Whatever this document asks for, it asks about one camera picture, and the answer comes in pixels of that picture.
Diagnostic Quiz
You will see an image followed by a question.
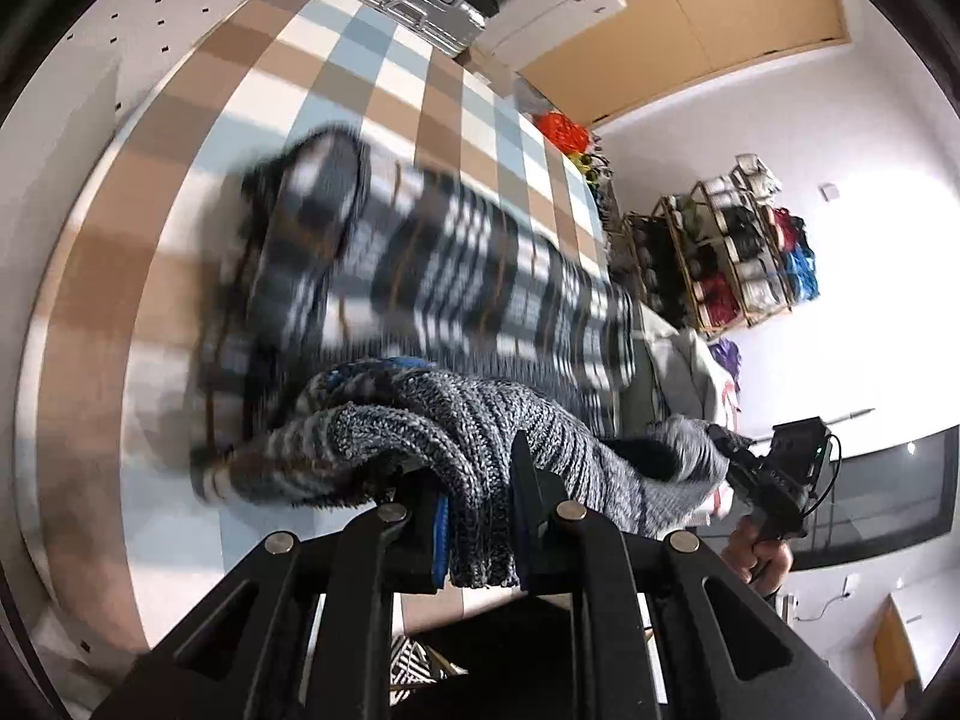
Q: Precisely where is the plaid fleece cardigan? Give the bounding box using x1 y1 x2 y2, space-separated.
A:
187 124 729 592

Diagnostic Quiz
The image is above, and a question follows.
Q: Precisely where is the right hand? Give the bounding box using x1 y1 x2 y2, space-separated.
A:
721 515 794 598

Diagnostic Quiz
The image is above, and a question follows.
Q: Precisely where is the grey hoodie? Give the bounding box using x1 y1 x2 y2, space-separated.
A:
621 305 746 527

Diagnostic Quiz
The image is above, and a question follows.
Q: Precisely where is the bamboo shoe rack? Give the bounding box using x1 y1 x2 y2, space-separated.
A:
625 153 820 340

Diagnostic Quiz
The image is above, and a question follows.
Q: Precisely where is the checkered bed sheet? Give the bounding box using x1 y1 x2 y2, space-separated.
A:
14 0 605 652

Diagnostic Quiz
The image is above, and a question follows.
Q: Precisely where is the orange plastic bag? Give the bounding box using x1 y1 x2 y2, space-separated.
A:
534 110 590 154

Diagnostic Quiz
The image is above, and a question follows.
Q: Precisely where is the wooden door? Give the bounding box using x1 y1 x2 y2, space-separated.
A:
521 0 850 125

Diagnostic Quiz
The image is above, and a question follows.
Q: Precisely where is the wall television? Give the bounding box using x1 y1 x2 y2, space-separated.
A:
794 426 958 571

